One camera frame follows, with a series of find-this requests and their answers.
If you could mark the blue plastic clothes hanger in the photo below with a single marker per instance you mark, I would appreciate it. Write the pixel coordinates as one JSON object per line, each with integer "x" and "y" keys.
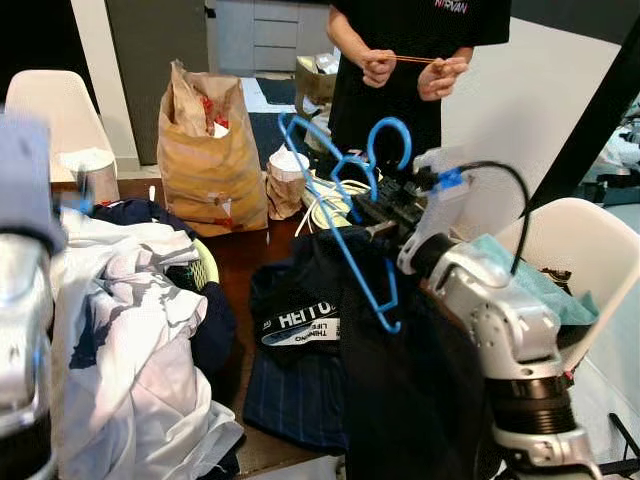
{"x": 390, "y": 122}

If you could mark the thin orange band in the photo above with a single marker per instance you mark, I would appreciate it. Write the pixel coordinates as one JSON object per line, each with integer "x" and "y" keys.
{"x": 415, "y": 60}

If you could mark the white garment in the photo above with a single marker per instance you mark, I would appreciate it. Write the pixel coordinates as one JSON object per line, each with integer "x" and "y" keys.
{"x": 130, "y": 360}

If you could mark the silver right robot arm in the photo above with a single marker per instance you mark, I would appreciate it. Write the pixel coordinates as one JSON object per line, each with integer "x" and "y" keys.
{"x": 500, "y": 320}

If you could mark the person's left forearm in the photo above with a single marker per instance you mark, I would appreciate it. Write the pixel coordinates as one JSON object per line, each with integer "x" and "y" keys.
{"x": 467, "y": 55}

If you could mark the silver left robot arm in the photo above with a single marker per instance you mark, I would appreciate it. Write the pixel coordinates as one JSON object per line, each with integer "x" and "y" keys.
{"x": 20, "y": 330}

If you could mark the person's right forearm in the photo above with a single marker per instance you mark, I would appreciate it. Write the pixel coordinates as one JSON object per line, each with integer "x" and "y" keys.
{"x": 345, "y": 35}

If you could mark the person's left hand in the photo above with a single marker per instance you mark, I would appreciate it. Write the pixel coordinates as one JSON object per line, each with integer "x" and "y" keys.
{"x": 440, "y": 80}

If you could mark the person's right hand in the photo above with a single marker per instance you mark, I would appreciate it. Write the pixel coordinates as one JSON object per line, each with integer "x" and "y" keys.
{"x": 378, "y": 68}

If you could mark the black shirt white print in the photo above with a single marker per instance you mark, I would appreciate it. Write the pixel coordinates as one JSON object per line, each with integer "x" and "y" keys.
{"x": 290, "y": 290}

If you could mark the brown cardboard box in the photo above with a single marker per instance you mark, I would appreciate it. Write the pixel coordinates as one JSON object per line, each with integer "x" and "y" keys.
{"x": 315, "y": 95}

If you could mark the grey plastic bag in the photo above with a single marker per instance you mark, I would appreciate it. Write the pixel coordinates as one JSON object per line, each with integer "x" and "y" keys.
{"x": 322, "y": 63}

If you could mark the teal cloth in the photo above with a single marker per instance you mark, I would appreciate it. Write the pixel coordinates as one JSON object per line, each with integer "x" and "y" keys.
{"x": 540, "y": 290}

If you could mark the plain black garment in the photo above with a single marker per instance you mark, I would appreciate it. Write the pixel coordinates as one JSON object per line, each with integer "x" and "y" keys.
{"x": 410, "y": 380}

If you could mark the person in black t-shirt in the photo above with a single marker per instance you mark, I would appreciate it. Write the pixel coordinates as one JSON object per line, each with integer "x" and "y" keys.
{"x": 400, "y": 25}

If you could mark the black red patterned garment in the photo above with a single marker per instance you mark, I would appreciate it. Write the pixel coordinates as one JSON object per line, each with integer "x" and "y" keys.
{"x": 560, "y": 280}

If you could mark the large brown paper bag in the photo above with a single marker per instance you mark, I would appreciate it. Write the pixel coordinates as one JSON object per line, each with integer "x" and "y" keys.
{"x": 210, "y": 170}

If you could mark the white plastic chair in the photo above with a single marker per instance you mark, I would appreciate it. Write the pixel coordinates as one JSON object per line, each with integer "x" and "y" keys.
{"x": 585, "y": 230}
{"x": 55, "y": 110}

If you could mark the yellow-green plastic basket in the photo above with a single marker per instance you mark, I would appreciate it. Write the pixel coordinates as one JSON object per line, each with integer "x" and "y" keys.
{"x": 208, "y": 265}

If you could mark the grey drawer cabinet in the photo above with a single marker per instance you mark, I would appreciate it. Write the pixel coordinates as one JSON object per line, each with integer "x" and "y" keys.
{"x": 270, "y": 35}

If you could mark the black pillar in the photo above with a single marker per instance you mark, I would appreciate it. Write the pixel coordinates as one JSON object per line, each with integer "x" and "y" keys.
{"x": 590, "y": 110}

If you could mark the navy pinstriped garment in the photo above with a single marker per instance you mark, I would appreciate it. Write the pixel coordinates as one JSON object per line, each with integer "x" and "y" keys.
{"x": 295, "y": 400}

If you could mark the plain navy garment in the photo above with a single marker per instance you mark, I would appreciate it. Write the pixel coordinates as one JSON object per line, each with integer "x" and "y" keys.
{"x": 215, "y": 340}

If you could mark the black clothes rack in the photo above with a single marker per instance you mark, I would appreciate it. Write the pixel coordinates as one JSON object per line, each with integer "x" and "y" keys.
{"x": 622, "y": 467}

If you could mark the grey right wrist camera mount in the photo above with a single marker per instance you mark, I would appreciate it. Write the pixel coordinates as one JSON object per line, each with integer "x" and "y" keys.
{"x": 435, "y": 220}

